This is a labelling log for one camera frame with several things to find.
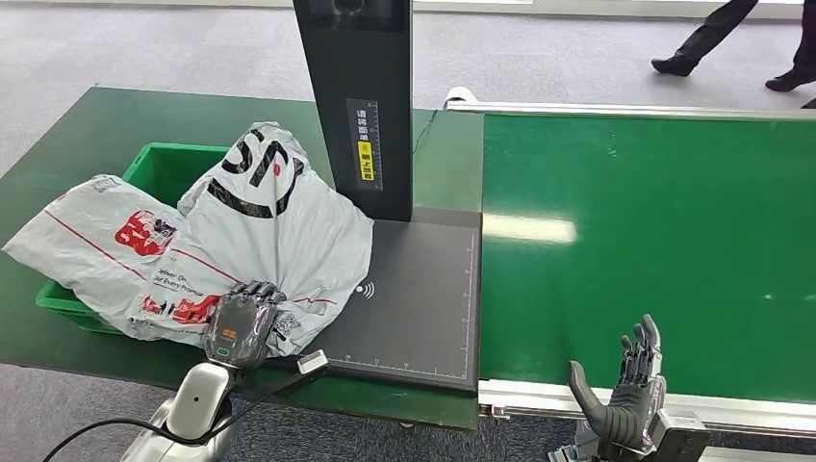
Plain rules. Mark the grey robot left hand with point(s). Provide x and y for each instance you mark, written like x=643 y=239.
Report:
x=242 y=331

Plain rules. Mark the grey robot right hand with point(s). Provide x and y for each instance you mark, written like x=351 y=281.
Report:
x=621 y=421

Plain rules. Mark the grey mailer bag black logo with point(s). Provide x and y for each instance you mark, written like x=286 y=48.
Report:
x=299 y=242

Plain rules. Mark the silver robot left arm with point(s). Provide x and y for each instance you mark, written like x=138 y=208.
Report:
x=197 y=395

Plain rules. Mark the green conveyor belt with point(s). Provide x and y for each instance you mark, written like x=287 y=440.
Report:
x=669 y=255

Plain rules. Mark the white conveyor roller cap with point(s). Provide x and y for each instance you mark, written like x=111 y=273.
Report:
x=459 y=95

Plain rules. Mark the green plastic crate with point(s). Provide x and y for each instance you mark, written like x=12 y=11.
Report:
x=159 y=169

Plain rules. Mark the grey mailer bag red logo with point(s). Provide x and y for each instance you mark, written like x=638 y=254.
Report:
x=76 y=242

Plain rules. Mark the black yellow ruler label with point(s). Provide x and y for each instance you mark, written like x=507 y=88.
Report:
x=364 y=159

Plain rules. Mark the black scanner column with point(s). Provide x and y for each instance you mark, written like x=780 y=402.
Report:
x=357 y=64

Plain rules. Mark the person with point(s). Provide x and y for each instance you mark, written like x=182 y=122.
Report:
x=707 y=32

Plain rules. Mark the silver conveyor support bracket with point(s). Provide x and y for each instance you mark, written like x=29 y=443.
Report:
x=574 y=453

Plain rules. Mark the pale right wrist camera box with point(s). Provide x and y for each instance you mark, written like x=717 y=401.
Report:
x=682 y=440

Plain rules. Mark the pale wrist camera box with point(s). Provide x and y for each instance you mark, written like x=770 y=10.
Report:
x=682 y=440
x=312 y=362

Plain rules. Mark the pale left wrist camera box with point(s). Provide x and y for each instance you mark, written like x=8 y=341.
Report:
x=312 y=362

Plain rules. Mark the wide silver conveyor rail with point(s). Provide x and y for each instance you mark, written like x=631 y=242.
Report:
x=752 y=414

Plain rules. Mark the black scanner base plate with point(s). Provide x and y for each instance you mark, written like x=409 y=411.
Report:
x=421 y=306

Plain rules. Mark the thin silver conveyor rail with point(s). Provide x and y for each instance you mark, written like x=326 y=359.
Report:
x=637 y=109

